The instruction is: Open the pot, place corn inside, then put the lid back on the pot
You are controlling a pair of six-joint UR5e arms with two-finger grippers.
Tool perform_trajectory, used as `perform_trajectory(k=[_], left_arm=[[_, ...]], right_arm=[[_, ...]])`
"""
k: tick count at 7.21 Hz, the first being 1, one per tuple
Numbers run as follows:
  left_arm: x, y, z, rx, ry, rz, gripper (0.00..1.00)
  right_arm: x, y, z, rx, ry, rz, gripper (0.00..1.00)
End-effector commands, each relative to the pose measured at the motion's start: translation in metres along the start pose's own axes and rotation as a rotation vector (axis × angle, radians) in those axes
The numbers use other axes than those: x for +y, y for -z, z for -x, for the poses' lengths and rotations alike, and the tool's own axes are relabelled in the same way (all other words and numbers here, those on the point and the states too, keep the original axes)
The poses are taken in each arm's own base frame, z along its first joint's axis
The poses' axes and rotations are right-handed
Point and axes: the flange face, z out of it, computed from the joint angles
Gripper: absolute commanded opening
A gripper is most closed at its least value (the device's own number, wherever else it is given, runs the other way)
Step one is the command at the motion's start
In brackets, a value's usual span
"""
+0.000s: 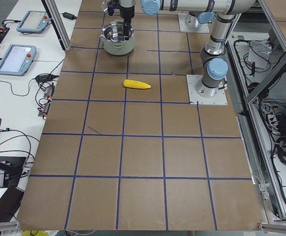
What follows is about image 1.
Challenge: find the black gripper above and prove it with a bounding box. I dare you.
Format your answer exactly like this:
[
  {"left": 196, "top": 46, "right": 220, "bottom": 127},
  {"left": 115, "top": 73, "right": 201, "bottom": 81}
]
[{"left": 122, "top": 11, "right": 134, "bottom": 41}]

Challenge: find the yellow corn cob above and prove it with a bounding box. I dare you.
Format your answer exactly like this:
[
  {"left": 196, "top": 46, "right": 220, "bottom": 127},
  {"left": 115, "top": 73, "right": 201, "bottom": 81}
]
[{"left": 123, "top": 79, "right": 152, "bottom": 89}]

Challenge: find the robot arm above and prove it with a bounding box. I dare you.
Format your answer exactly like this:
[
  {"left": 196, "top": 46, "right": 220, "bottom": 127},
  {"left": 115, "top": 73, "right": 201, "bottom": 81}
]
[
  {"left": 119, "top": 0, "right": 135, "bottom": 40},
  {"left": 140, "top": 0, "right": 254, "bottom": 98}
]

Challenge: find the pale green cooking pot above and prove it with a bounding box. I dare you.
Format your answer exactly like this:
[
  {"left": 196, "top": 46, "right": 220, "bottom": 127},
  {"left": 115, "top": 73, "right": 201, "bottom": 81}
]
[{"left": 100, "top": 20, "right": 135, "bottom": 56}]

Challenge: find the black power adapter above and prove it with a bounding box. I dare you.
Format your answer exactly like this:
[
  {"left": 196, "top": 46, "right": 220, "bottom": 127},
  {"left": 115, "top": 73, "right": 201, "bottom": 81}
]
[{"left": 62, "top": 12, "right": 77, "bottom": 20}]

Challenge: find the far teach pendant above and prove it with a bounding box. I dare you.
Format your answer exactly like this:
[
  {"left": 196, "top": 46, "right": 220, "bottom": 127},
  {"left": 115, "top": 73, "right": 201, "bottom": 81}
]
[{"left": 16, "top": 10, "right": 50, "bottom": 33}]

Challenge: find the teach pendant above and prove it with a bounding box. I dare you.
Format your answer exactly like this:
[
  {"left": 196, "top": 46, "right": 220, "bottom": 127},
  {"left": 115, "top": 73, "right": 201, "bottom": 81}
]
[
  {"left": 0, "top": 44, "right": 36, "bottom": 76},
  {"left": 16, "top": 10, "right": 50, "bottom": 33}
]

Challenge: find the near teach pendant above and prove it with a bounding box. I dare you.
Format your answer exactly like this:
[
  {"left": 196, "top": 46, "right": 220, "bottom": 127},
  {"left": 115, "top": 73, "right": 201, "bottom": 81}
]
[{"left": 0, "top": 44, "right": 36, "bottom": 76}]

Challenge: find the small circuit board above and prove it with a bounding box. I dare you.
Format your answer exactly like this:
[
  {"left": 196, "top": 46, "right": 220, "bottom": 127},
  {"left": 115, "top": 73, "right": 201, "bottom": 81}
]
[{"left": 36, "top": 84, "right": 55, "bottom": 119}]

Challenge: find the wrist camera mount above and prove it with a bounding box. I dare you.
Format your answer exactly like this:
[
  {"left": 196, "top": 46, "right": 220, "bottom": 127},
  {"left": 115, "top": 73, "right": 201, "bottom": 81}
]
[{"left": 101, "top": 0, "right": 119, "bottom": 16}]

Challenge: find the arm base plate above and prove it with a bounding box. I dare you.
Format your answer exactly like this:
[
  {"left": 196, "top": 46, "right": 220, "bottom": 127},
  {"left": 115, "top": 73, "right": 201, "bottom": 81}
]
[
  {"left": 178, "top": 13, "right": 210, "bottom": 33},
  {"left": 187, "top": 75, "right": 228, "bottom": 106}
]

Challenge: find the aluminium frame post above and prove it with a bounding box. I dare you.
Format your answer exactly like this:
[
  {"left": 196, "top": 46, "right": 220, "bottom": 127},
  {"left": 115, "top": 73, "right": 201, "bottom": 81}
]
[{"left": 41, "top": 0, "right": 71, "bottom": 52}]

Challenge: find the black cable bundle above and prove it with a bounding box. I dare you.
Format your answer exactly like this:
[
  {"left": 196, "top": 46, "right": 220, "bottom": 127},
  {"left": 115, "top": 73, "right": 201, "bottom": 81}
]
[{"left": 258, "top": 98, "right": 286, "bottom": 168}]

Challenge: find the aluminium frame rail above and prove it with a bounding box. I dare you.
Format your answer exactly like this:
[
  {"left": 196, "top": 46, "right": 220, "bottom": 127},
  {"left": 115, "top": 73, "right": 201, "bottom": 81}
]
[{"left": 246, "top": 0, "right": 286, "bottom": 221}]

